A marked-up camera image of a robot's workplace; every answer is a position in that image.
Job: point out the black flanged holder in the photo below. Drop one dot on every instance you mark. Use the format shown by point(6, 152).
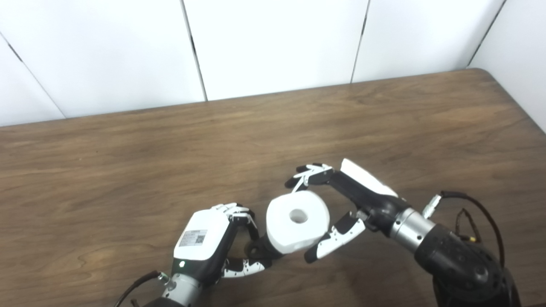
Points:
point(263, 251)

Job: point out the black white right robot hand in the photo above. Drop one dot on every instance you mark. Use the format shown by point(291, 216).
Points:
point(371, 196)

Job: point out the round white piece with holes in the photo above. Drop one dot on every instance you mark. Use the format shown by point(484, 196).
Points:
point(286, 232)

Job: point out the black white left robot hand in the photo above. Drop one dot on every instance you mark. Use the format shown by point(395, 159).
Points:
point(204, 238)

